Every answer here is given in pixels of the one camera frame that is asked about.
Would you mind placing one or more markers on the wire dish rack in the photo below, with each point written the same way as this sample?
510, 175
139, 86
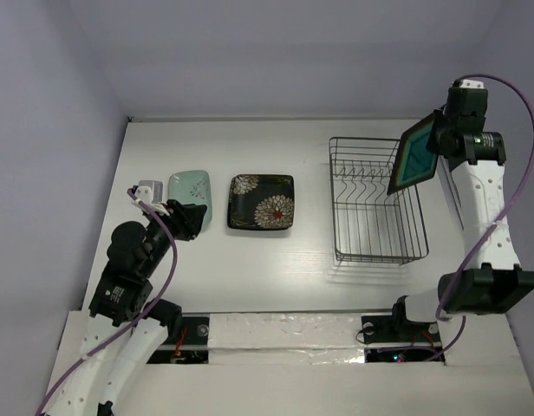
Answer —
369, 225

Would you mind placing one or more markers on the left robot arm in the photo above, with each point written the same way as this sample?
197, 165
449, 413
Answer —
125, 325

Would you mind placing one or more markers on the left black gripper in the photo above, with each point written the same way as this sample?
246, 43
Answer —
188, 218

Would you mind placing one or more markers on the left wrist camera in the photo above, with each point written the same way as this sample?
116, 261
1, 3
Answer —
149, 193

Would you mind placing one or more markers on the dark green square plate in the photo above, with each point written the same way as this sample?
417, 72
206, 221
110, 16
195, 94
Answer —
413, 163

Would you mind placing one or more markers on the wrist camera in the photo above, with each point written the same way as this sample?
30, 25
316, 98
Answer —
149, 193
468, 84

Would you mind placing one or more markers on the black floral square plate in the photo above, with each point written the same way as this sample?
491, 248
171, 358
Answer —
232, 204

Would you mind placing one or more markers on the light green plate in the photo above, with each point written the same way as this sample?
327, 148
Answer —
192, 187

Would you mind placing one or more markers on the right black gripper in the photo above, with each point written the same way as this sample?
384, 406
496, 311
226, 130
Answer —
437, 135

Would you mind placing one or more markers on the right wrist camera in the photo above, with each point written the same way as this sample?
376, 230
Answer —
468, 84

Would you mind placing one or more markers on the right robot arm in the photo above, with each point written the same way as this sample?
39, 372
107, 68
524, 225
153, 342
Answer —
490, 280

